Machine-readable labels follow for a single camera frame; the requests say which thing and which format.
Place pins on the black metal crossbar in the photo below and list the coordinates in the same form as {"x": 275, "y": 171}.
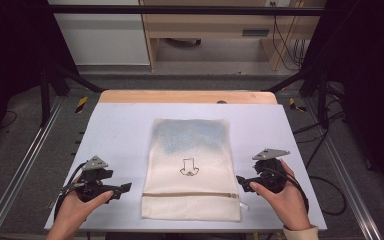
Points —
{"x": 180, "y": 10}

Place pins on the person's right hand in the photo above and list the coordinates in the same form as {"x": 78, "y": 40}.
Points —
{"x": 290, "y": 206}

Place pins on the aluminium floor rail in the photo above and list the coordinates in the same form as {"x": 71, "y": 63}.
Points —
{"x": 20, "y": 170}
{"x": 346, "y": 180}

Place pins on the black metal stand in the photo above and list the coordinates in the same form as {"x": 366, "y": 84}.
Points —
{"x": 322, "y": 100}
{"x": 45, "y": 96}

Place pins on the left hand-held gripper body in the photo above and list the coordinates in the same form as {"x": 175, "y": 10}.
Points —
{"x": 95, "y": 163}

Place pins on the wooden desk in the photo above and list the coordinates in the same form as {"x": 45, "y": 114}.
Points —
{"x": 206, "y": 23}

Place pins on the yellow clamp left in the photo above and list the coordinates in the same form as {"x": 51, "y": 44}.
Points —
{"x": 81, "y": 104}

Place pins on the white mesh laundry bag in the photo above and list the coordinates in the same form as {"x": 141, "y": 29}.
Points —
{"x": 190, "y": 186}

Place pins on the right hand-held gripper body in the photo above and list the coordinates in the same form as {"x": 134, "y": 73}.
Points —
{"x": 270, "y": 173}

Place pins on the person's left hand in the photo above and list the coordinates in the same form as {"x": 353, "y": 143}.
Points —
{"x": 76, "y": 210}

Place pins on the wooden table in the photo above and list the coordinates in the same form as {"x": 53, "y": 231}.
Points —
{"x": 180, "y": 96}

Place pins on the yellow clamp right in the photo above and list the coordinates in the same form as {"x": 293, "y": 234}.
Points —
{"x": 293, "y": 104}

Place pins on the white table sheet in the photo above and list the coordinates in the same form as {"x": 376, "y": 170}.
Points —
{"x": 120, "y": 133}

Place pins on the yellow clamp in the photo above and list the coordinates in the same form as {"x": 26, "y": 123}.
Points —
{"x": 293, "y": 104}
{"x": 81, "y": 104}

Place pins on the white cabinet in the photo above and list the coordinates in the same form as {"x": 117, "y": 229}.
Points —
{"x": 103, "y": 36}

